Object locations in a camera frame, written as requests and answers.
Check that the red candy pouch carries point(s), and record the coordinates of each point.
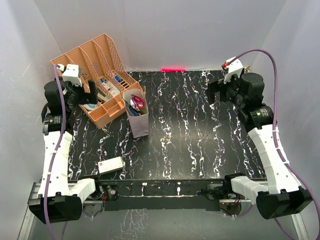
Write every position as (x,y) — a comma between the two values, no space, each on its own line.
(137,103)

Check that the green candy wrapper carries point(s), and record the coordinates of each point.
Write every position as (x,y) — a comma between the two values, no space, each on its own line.
(144,110)

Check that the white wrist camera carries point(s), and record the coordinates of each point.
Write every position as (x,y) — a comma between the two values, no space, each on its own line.
(71,73)
(231,67)

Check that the black front mounting rail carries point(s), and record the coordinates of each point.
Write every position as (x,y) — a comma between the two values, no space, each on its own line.
(170,194)

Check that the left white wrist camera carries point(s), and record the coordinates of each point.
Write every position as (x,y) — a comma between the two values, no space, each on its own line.
(71,73)

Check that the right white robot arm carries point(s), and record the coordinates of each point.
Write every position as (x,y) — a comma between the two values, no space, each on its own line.
(283,195)

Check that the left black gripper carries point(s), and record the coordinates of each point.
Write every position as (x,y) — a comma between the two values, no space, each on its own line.
(87,98)

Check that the white red card box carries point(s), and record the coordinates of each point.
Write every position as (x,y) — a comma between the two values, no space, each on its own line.
(110,165)

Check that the pink plastic file organizer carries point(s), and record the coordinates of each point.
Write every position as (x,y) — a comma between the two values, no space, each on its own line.
(99,61)

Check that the lilac paper bag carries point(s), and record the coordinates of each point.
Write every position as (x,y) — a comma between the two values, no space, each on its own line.
(139,124)

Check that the blue white snack bag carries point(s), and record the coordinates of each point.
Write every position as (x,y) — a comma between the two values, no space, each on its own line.
(132,111)

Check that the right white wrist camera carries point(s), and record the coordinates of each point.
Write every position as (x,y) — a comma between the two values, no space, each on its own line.
(231,67)

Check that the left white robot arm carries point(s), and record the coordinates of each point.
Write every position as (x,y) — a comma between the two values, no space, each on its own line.
(56,201)

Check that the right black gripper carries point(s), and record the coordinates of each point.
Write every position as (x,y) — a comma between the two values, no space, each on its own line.
(217,86)

